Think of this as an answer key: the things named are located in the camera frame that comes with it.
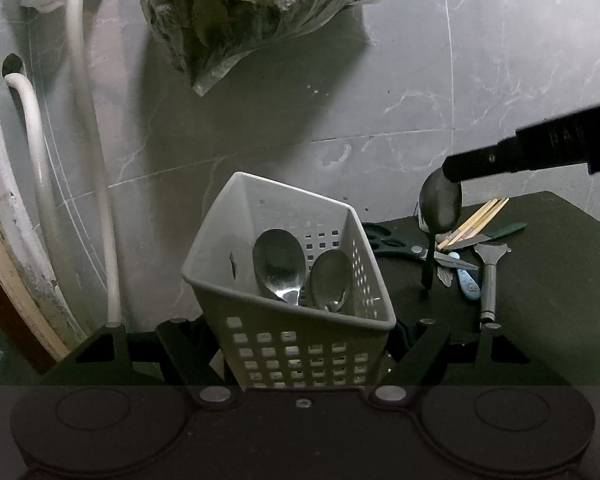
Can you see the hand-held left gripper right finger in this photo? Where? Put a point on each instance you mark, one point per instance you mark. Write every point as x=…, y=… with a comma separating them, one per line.
x=425, y=345

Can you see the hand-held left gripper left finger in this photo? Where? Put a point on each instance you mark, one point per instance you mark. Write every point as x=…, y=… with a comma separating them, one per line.
x=180, y=345

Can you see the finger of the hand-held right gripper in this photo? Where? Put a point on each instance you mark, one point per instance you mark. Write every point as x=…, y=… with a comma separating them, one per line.
x=530, y=150

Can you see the blue ceramic spoon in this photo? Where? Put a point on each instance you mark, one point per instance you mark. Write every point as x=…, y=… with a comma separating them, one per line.
x=467, y=282

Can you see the metal peeler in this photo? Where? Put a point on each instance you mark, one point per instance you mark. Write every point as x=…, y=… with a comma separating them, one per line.
x=489, y=285

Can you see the black scissors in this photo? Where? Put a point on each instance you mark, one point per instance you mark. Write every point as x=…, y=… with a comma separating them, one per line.
x=405, y=250

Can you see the metal spoon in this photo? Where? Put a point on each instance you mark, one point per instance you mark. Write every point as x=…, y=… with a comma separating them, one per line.
x=330, y=280
x=277, y=260
x=440, y=210

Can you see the white perforated utensil basket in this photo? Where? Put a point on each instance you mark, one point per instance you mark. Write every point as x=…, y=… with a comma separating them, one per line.
x=290, y=355

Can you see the dark green cabinet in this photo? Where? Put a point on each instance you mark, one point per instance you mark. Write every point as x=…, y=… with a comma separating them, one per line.
x=0, y=355

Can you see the clear bag of dried leaves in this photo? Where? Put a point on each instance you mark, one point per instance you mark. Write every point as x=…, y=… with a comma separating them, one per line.
x=240, y=10

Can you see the worn wooden door frame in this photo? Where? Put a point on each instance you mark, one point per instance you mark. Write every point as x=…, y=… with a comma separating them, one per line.
x=10, y=260

